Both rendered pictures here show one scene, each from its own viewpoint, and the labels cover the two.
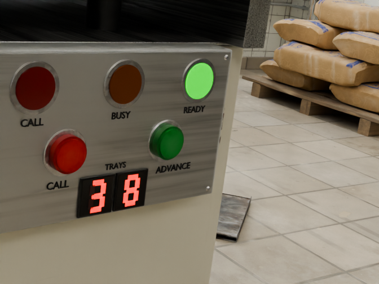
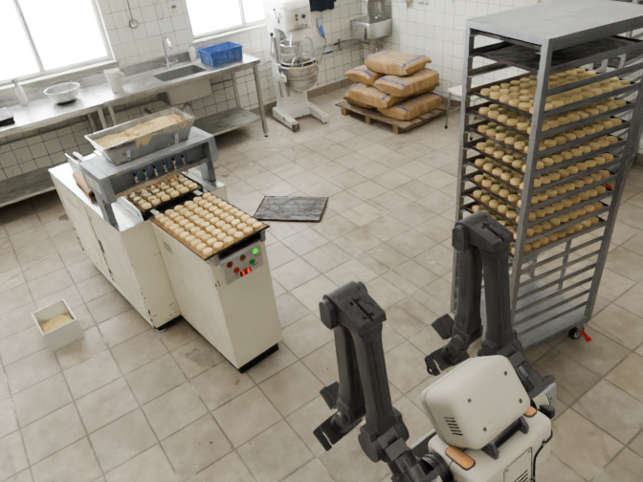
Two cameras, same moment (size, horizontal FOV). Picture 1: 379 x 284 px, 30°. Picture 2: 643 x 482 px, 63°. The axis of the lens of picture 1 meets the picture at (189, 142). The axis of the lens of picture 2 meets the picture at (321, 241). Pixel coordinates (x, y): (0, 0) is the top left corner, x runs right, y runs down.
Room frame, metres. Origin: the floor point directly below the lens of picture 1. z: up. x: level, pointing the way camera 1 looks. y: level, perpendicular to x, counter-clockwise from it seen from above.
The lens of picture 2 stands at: (-1.65, -0.58, 2.37)
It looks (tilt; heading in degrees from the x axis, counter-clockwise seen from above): 34 degrees down; 6
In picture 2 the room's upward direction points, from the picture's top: 7 degrees counter-clockwise
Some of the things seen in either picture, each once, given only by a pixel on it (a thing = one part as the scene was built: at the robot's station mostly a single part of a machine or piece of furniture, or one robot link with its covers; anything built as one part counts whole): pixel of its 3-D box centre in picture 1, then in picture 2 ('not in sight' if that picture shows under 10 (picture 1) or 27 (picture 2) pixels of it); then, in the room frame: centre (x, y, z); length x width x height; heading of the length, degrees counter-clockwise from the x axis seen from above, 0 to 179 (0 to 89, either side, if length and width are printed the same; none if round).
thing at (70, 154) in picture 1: (66, 152); not in sight; (0.51, 0.09, 0.76); 0.03 x 0.02 x 0.03; 133
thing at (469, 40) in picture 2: not in sight; (460, 189); (0.83, -1.09, 0.97); 0.03 x 0.03 x 1.70; 28
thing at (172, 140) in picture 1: (166, 141); not in sight; (0.58, 0.02, 0.76); 0.03 x 0.02 x 0.03; 133
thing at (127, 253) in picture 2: not in sight; (147, 229); (1.54, 0.99, 0.42); 1.28 x 0.72 x 0.84; 43
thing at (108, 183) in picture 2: not in sight; (155, 174); (1.19, 0.67, 1.01); 0.72 x 0.33 x 0.34; 133
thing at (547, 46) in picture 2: not in sight; (521, 229); (0.43, -1.30, 0.97); 0.03 x 0.03 x 1.70; 28
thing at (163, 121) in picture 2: not in sight; (143, 133); (1.19, 0.67, 1.28); 0.54 x 0.27 x 0.06; 133
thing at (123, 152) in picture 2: not in sight; (144, 138); (1.19, 0.67, 1.25); 0.56 x 0.29 x 0.14; 133
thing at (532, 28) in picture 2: not in sight; (536, 197); (0.77, -1.47, 0.93); 0.64 x 0.51 x 1.78; 118
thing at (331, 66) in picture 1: (331, 63); (378, 93); (4.40, -0.82, 0.32); 0.72 x 0.42 x 0.17; 42
